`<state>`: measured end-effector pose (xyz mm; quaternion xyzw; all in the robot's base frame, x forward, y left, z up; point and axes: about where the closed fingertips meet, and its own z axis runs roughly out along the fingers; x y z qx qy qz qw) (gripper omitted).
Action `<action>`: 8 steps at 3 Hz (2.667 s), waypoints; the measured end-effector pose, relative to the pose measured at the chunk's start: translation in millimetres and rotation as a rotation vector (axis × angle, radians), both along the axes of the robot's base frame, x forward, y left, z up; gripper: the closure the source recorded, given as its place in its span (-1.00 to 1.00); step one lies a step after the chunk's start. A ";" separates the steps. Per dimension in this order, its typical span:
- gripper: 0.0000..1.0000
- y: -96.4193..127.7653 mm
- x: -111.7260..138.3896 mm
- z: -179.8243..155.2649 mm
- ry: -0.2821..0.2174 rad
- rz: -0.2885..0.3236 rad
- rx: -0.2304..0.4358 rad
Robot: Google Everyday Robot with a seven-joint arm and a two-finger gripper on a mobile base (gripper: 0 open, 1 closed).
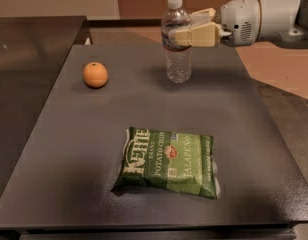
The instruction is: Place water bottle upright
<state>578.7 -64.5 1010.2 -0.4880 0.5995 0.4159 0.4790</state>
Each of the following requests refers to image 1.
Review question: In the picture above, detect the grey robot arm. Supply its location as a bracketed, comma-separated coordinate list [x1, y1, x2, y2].
[168, 0, 308, 49]

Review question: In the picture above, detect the green kettle chips bag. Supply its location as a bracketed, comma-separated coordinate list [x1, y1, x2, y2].
[115, 127, 220, 199]

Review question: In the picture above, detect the clear plastic water bottle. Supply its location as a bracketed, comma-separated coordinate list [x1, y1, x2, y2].
[161, 0, 192, 83]

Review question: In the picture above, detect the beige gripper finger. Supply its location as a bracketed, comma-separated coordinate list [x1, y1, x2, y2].
[191, 8, 216, 25]
[168, 22, 232, 47]

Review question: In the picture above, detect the orange fruit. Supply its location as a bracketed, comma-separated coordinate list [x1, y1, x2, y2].
[83, 62, 108, 88]

